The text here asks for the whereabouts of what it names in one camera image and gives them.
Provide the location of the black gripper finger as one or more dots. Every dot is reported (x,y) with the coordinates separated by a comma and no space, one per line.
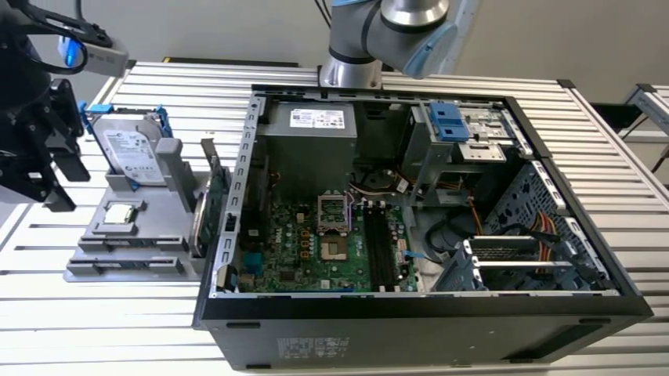
(30,172)
(67,109)

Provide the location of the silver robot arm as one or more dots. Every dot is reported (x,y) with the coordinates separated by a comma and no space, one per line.
(355,39)

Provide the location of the black RAM slot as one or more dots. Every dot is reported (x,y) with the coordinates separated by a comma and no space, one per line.
(386,246)
(379,246)
(372,246)

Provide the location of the hard disk in blue carrier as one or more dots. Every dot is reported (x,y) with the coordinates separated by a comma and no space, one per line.
(125,149)

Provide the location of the silver CPU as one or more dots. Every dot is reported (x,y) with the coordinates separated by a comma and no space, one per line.
(119,214)

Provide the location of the grey parts rack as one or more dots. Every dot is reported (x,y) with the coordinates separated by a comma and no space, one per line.
(156,223)

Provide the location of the black bar with yellow end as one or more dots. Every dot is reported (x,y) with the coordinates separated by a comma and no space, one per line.
(235,62)

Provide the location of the green graphics card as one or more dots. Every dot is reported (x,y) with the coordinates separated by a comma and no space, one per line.
(208,211)

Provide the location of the grey power supply unit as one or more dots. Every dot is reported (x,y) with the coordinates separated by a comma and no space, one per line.
(308,156)

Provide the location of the CPU socket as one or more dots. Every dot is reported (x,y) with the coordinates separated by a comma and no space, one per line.
(334,250)

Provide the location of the black round cooler fan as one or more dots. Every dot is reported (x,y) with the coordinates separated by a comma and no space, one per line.
(375,179)

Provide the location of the green motherboard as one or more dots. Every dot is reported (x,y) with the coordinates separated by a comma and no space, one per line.
(355,274)

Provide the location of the blue drive bay latch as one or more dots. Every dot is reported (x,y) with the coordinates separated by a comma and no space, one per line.
(446,121)

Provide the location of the black open PC case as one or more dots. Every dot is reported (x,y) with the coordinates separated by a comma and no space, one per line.
(366,337)

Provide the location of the silver drive cage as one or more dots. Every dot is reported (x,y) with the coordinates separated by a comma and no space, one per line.
(480,152)

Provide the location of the perforated metal disk bay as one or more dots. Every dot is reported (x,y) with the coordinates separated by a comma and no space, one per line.
(522,265)

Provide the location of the silver camera with blue light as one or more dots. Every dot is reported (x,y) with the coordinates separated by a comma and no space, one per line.
(107,58)

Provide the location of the aluminium frame table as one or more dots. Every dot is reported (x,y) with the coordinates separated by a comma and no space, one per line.
(645,96)

